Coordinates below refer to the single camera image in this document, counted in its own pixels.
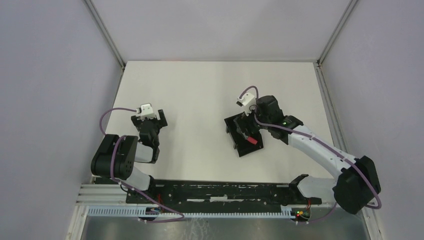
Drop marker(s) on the left aluminium corner post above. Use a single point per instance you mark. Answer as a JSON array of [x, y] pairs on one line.
[[92, 9]]

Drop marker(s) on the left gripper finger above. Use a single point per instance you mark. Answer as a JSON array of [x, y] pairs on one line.
[[162, 118], [135, 121]]

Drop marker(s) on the right aluminium side rail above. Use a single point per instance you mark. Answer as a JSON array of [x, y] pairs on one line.
[[336, 132]]

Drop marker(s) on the red handled screwdriver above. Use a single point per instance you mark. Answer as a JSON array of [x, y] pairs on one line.
[[251, 140]]

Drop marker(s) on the white slotted cable duct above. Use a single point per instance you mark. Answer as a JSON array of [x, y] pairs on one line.
[[146, 212]]

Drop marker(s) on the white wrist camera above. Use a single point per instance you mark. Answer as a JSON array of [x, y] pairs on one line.
[[145, 112], [246, 100]]

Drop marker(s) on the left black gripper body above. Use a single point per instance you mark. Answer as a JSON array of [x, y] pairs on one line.
[[159, 120]]

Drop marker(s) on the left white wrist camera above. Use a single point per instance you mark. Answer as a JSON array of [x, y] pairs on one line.
[[145, 112]]

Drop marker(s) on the right aluminium corner post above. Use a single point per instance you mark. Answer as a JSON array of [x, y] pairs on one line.
[[334, 35]]

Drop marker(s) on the black plastic bin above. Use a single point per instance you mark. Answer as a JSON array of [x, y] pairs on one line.
[[241, 145]]

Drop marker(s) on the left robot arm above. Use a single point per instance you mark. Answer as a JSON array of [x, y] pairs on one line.
[[116, 155]]

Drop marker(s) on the aluminium corner post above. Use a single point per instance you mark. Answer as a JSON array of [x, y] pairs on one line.
[[334, 35], [92, 9]]

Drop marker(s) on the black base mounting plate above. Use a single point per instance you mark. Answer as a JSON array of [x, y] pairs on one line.
[[209, 197]]

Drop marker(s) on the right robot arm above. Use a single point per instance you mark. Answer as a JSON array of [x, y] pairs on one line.
[[356, 185]]

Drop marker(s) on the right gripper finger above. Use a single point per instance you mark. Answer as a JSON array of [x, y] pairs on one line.
[[254, 128], [242, 126]]

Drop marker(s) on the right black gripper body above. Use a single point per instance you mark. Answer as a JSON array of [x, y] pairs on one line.
[[238, 127]]

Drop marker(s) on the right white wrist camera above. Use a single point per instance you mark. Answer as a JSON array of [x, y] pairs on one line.
[[246, 100]]

